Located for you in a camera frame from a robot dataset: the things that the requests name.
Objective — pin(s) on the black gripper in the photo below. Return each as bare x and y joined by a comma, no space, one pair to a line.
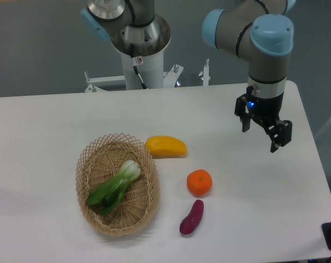
264,112

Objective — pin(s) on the green bok choy vegetable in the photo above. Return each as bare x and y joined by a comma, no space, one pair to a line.
110,192

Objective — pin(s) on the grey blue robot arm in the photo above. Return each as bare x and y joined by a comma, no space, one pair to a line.
258,32

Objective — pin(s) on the woven wicker basket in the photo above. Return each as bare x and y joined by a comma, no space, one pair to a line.
101,160

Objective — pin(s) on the orange tangerine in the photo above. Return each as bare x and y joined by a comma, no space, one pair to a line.
199,182

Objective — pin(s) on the yellow mango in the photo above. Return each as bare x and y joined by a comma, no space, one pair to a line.
162,146

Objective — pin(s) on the purple sweet potato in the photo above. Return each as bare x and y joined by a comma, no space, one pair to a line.
192,220

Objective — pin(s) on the white metal frame bracket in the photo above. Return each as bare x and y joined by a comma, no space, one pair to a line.
170,80

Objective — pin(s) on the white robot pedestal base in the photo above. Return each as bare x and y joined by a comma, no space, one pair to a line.
142,53

